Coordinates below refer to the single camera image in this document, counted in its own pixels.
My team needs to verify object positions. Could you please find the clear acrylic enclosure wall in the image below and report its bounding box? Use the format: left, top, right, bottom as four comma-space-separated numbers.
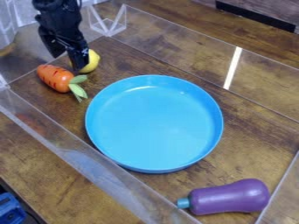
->
0, 0, 299, 224

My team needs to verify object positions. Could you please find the orange toy carrot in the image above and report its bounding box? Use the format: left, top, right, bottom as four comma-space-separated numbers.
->
36, 64, 88, 102

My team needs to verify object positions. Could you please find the clear acrylic corner bracket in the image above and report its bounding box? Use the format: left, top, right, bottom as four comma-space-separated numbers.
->
88, 4, 127, 37

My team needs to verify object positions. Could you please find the yellow toy lemon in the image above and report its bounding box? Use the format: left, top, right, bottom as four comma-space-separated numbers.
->
78, 49, 100, 74

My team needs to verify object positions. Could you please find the purple toy eggplant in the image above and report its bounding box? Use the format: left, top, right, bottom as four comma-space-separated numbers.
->
176, 178, 270, 215

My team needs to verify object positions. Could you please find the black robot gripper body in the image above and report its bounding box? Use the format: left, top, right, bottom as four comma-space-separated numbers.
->
32, 0, 90, 51

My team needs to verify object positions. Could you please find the blue object at corner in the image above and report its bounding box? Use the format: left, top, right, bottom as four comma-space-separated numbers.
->
0, 192, 26, 224

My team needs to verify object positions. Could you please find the blue round plate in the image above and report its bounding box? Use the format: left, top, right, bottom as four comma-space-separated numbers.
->
86, 75, 224, 173

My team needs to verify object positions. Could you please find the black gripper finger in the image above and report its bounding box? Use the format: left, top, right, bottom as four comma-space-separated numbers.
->
39, 26, 66, 58
67, 45, 90, 71

